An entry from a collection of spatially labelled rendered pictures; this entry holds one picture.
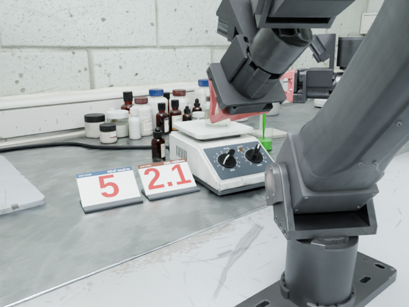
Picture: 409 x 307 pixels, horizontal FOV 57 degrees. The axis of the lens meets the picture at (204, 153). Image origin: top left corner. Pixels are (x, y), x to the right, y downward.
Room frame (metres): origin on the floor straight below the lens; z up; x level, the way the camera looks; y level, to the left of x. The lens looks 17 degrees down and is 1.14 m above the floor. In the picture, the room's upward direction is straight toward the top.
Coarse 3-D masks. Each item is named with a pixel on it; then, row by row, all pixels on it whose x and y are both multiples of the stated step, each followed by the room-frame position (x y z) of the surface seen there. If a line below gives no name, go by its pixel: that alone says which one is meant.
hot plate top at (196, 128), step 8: (200, 120) 0.76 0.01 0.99; (176, 128) 0.71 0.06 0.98; (184, 128) 0.68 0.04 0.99; (192, 128) 0.68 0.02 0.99; (200, 128) 0.68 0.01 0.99; (208, 128) 0.68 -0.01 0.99; (232, 128) 0.68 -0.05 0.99; (240, 128) 0.68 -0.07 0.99; (248, 128) 0.68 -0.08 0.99; (192, 136) 0.65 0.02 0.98; (200, 136) 0.63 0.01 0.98; (208, 136) 0.64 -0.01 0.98; (216, 136) 0.65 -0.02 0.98
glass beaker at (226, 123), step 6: (204, 90) 0.69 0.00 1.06; (204, 96) 0.69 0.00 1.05; (204, 102) 0.69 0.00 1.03; (204, 108) 0.69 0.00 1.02; (216, 108) 0.67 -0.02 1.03; (204, 114) 0.69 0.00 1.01; (216, 114) 0.67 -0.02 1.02; (204, 120) 0.69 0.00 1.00; (228, 120) 0.68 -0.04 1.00; (210, 126) 0.68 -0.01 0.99; (216, 126) 0.67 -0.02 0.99; (222, 126) 0.68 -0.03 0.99; (228, 126) 0.68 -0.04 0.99
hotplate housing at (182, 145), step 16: (176, 144) 0.70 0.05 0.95; (192, 144) 0.65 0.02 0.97; (208, 144) 0.64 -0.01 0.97; (224, 144) 0.64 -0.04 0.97; (192, 160) 0.64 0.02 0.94; (208, 160) 0.60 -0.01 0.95; (272, 160) 0.64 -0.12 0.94; (208, 176) 0.59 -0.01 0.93; (256, 176) 0.60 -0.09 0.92; (224, 192) 0.57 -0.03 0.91
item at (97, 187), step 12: (84, 180) 0.55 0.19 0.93; (96, 180) 0.56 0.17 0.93; (108, 180) 0.57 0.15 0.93; (120, 180) 0.57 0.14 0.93; (132, 180) 0.58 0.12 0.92; (84, 192) 0.54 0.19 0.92; (96, 192) 0.54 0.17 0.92; (108, 192) 0.55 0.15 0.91; (120, 192) 0.55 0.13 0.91; (132, 192) 0.56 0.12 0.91
